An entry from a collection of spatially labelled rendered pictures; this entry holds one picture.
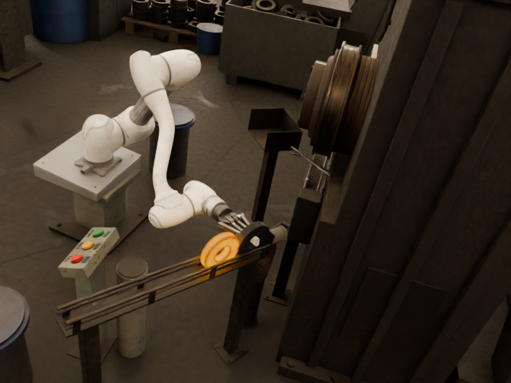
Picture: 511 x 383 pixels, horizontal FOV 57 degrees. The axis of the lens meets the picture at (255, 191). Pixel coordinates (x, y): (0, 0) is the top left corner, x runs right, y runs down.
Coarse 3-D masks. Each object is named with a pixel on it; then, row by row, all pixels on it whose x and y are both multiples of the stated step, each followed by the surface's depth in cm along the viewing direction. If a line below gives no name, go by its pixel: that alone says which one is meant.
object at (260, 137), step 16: (256, 112) 266; (272, 112) 270; (256, 128) 273; (272, 128) 277; (288, 128) 267; (272, 144) 251; (288, 144) 254; (272, 160) 268; (272, 176) 276; (256, 192) 286; (256, 208) 288; (272, 224) 298
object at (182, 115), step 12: (180, 108) 312; (156, 120) 294; (180, 120) 299; (192, 120) 305; (156, 132) 300; (180, 132) 301; (156, 144) 305; (180, 144) 307; (180, 156) 313; (168, 168) 314; (180, 168) 319
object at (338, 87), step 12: (348, 48) 179; (348, 60) 174; (336, 72) 171; (348, 72) 172; (336, 84) 171; (348, 84) 171; (336, 96) 171; (324, 108) 172; (336, 108) 172; (324, 120) 175; (336, 120) 174; (324, 132) 178; (324, 144) 182
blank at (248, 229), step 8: (256, 224) 175; (264, 224) 178; (240, 232) 174; (248, 232) 172; (256, 232) 175; (264, 232) 179; (240, 240) 173; (248, 240) 174; (264, 240) 182; (240, 248) 174; (248, 248) 178
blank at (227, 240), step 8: (224, 232) 167; (216, 240) 163; (224, 240) 164; (232, 240) 167; (208, 248) 162; (216, 248) 164; (224, 248) 172; (232, 248) 170; (208, 256) 163; (216, 256) 171; (224, 256) 171; (232, 256) 173; (208, 264) 166
